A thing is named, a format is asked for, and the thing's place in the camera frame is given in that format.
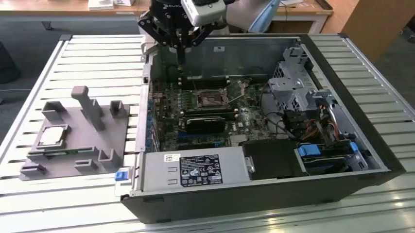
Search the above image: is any white cardboard box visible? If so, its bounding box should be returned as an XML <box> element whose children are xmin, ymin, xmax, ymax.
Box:
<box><xmin>88</xmin><ymin>0</ymin><xmax>115</xmax><ymax>11</ymax></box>

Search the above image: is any blue disk carrier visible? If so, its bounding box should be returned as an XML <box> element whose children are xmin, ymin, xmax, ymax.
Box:
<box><xmin>295</xmin><ymin>142</ymin><xmax>362</xmax><ymax>161</ymax></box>

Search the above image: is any black PC case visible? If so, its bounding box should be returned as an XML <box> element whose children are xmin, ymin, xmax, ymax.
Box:
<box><xmin>119</xmin><ymin>33</ymin><xmax>408</xmax><ymax>225</ymax></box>

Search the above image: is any grey power supply unit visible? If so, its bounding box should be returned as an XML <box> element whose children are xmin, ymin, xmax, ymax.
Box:
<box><xmin>129</xmin><ymin>147</ymin><xmax>251</xmax><ymax>195</ymax></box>

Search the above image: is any silver chipset heatsink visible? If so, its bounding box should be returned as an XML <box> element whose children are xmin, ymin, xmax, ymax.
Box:
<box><xmin>228</xmin><ymin>134</ymin><xmax>247</xmax><ymax>146</ymax></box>

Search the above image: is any metal drive cage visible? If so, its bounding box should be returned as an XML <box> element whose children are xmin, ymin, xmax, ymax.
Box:
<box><xmin>267</xmin><ymin>47</ymin><xmax>336</xmax><ymax>115</ymax></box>

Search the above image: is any black plastic shroud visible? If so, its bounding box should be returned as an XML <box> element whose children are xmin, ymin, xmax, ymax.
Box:
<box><xmin>242</xmin><ymin>139</ymin><xmax>307</xmax><ymax>180</ymax></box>

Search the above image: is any coloured power wire bundle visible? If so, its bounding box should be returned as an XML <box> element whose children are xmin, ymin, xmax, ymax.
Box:
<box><xmin>300</xmin><ymin>104</ymin><xmax>342</xmax><ymax>146</ymax></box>

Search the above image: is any silver CPU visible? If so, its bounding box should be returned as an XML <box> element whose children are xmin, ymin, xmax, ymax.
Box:
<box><xmin>37</xmin><ymin>126</ymin><xmax>65</xmax><ymax>146</ymax></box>

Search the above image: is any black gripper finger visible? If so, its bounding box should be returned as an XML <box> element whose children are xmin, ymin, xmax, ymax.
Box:
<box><xmin>137</xmin><ymin>10</ymin><xmax>184</xmax><ymax>68</ymax></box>
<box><xmin>183</xmin><ymin>21</ymin><xmax>220</xmax><ymax>68</ymax></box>

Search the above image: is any wooden cabinet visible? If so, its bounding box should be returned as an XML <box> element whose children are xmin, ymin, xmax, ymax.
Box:
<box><xmin>319</xmin><ymin>0</ymin><xmax>415</xmax><ymax>64</ymax></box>

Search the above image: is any black graphics card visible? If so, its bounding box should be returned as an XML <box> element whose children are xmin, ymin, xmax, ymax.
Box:
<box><xmin>182</xmin><ymin>116</ymin><xmax>227</xmax><ymax>134</ymax></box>

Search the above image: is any green RAM stick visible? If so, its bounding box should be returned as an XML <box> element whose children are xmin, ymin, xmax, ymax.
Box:
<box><xmin>44</xmin><ymin>149</ymin><xmax>93</xmax><ymax>156</ymax></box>

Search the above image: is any green motherboard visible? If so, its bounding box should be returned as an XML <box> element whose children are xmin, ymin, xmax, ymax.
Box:
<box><xmin>149</xmin><ymin>77</ymin><xmax>271</xmax><ymax>153</ymax></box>

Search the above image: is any wooden desk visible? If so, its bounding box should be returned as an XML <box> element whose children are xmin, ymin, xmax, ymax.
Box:
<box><xmin>0</xmin><ymin>0</ymin><xmax>335</xmax><ymax>34</ymax></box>

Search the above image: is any grey parts rack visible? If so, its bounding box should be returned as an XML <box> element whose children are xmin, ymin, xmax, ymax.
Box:
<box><xmin>19</xmin><ymin>85</ymin><xmax>131</xmax><ymax>182</ymax></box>

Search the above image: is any blue case latch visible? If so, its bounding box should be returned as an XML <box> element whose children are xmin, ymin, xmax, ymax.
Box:
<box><xmin>115</xmin><ymin>169</ymin><xmax>131</xmax><ymax>182</ymax></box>

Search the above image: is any CPU socket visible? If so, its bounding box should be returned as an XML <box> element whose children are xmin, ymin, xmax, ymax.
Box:
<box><xmin>194</xmin><ymin>90</ymin><xmax>230</xmax><ymax>109</ymax></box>

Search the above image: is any metal socket cover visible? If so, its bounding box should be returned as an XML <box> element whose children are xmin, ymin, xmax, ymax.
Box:
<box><xmin>226</xmin><ymin>78</ymin><xmax>254</xmax><ymax>104</ymax></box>

